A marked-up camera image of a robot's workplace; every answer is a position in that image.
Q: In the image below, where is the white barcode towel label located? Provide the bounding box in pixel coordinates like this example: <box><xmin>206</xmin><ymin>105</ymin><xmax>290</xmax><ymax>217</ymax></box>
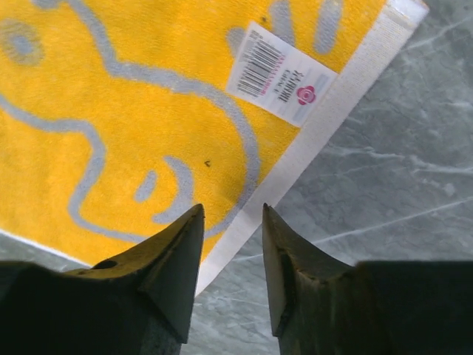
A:
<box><xmin>226</xmin><ymin>21</ymin><xmax>337</xmax><ymax>127</ymax></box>

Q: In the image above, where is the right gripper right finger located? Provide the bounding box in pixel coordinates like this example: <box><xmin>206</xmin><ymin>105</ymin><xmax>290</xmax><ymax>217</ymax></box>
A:
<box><xmin>262</xmin><ymin>206</ymin><xmax>472</xmax><ymax>354</ymax></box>

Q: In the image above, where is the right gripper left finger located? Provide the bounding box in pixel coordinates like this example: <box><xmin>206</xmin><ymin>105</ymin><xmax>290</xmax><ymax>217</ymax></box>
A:
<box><xmin>1</xmin><ymin>204</ymin><xmax>204</xmax><ymax>354</ymax></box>

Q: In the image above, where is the yellow grey patterned towel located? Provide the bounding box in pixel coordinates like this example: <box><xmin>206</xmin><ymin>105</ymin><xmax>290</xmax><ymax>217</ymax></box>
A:
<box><xmin>1</xmin><ymin>1</ymin><xmax>429</xmax><ymax>291</ymax></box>

